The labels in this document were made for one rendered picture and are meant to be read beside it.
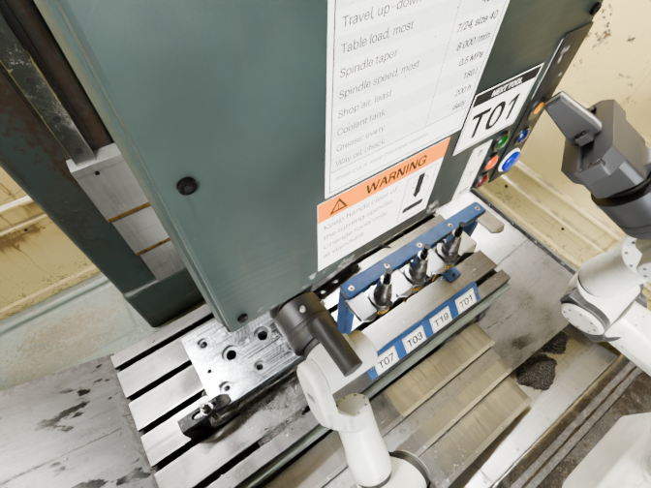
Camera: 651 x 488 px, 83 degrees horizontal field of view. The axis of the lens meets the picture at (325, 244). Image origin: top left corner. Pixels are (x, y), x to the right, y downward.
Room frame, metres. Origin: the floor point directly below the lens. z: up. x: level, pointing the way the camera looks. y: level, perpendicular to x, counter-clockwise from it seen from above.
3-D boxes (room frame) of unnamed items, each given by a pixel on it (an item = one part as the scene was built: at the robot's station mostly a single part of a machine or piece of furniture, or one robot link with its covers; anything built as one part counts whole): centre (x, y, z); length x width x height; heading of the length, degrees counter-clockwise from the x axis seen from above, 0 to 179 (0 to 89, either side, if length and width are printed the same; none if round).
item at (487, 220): (0.62, -0.45, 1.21); 0.07 x 0.05 x 0.01; 36
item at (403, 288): (0.43, -0.18, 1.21); 0.07 x 0.05 x 0.01; 36
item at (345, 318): (0.41, -0.06, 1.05); 0.10 x 0.05 x 0.30; 36
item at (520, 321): (0.75, -0.41, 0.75); 0.89 x 0.70 x 0.26; 36
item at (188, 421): (0.18, 0.29, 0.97); 0.13 x 0.03 x 0.15; 126
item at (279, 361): (0.36, 0.21, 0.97); 0.29 x 0.23 x 0.05; 126
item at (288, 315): (0.29, 0.06, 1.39); 0.13 x 0.12 x 0.10; 126
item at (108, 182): (0.73, 0.38, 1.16); 0.48 x 0.05 x 0.51; 126
